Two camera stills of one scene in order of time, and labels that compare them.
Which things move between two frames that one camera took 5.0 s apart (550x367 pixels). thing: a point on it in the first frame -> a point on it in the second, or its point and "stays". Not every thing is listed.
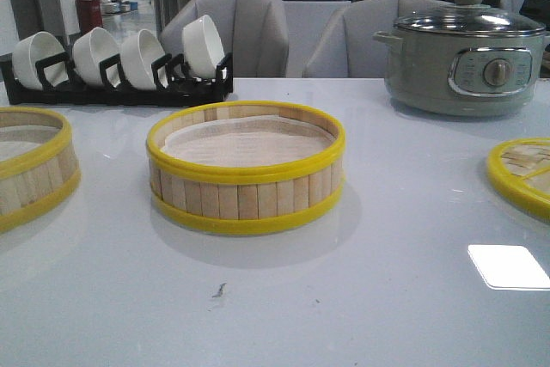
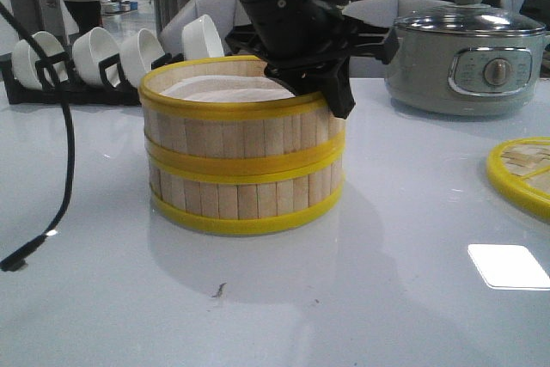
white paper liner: x=18 y=140 -> x=229 y=88
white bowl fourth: x=202 y=47 stays
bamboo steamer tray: x=42 y=186 -> x=223 y=115
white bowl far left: x=29 y=50 stays
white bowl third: x=138 y=52 stays
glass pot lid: x=470 y=15 stays
